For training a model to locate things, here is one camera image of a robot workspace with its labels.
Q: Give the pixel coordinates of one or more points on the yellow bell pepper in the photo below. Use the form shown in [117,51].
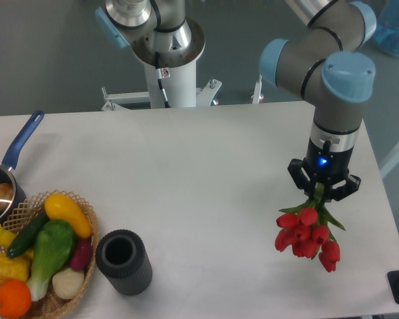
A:
[17,268]

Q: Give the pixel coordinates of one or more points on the dark grey ribbed vase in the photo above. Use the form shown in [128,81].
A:
[122,258]

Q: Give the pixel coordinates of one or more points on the woven wicker basket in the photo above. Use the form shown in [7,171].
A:
[51,306]

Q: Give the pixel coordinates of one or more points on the orange fruit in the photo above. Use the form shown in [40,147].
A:
[15,299]

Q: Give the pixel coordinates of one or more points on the white garlic bulb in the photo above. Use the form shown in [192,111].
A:
[67,283]

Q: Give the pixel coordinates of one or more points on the green bok choy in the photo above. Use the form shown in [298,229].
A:
[52,248]

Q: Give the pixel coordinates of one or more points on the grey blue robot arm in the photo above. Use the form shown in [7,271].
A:
[326,70]

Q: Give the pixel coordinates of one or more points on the red tulip bouquet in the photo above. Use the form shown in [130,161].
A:
[306,229]

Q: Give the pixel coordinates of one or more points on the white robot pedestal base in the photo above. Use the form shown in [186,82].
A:
[167,43]

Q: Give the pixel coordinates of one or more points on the purple red radish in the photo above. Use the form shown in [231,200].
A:
[82,255]

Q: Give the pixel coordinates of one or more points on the small yellow banana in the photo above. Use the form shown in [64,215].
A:
[6,237]

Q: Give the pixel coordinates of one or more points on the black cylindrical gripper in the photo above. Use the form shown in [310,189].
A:
[327,159]

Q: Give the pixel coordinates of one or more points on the yellow squash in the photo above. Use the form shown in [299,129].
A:
[59,206]

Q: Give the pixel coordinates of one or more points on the blue handled saucepan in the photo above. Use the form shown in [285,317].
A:
[10,160]

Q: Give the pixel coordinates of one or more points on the green cucumber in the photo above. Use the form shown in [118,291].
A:
[26,237]

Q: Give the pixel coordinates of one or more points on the blue translucent plastic bag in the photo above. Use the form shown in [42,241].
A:
[386,36]

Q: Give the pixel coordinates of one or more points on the browned bread in pan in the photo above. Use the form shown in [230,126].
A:
[6,195]

